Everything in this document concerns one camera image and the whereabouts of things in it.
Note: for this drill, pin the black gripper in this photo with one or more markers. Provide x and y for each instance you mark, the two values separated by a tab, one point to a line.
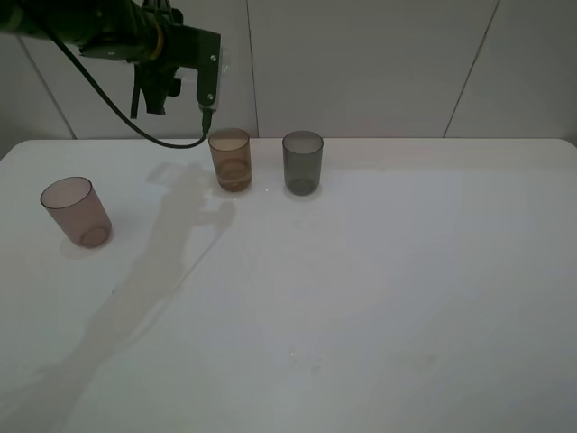
154	72

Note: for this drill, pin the clear plastic water bottle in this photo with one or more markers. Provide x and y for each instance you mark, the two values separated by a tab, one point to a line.
190	76

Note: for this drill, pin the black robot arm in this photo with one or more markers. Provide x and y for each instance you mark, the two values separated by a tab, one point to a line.
111	30

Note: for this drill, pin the amber translucent plastic cup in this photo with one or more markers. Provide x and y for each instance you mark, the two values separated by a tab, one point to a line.
231	155

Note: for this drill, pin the pink translucent plastic cup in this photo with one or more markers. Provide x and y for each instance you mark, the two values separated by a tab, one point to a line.
76	208

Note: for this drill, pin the grey translucent plastic cup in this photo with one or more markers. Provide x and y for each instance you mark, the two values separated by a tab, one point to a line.
302	162

